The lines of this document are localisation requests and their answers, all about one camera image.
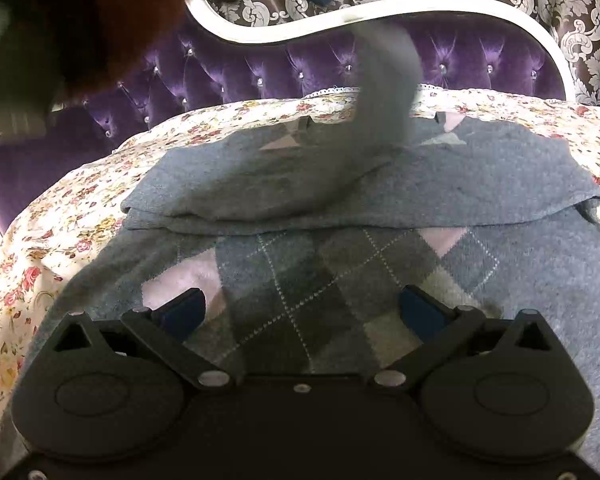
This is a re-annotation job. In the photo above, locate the purple velvet bed side panel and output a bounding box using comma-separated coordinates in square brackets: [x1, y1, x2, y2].
[0, 105, 122, 235]

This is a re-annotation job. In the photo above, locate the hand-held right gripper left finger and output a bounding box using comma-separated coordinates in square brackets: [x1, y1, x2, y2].
[54, 287, 232, 390]

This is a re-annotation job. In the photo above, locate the purple tufted headboard white frame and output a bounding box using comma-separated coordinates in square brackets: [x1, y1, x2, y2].
[50, 0, 577, 133]

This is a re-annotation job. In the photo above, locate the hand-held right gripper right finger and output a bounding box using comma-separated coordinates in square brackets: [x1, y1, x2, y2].
[372, 285, 555, 392]

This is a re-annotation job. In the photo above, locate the person's left forearm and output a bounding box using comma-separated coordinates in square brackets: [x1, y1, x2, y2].
[55, 0, 261, 105]

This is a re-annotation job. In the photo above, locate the floral bedspread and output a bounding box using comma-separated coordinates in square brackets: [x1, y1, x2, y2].
[0, 85, 600, 463]

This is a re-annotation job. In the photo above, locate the grey argyle sweater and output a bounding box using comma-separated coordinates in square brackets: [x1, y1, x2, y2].
[0, 24, 600, 463]

